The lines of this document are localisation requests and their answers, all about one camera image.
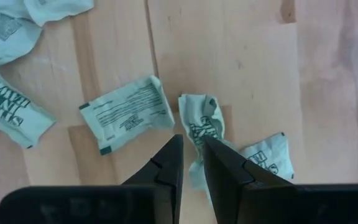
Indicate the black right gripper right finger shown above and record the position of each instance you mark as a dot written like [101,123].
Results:
[235,193]

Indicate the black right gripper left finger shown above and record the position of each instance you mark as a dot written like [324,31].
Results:
[154,193]

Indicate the pale green stevia packet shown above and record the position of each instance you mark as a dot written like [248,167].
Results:
[8,115]
[200,112]
[8,37]
[57,9]
[126,115]
[272,152]

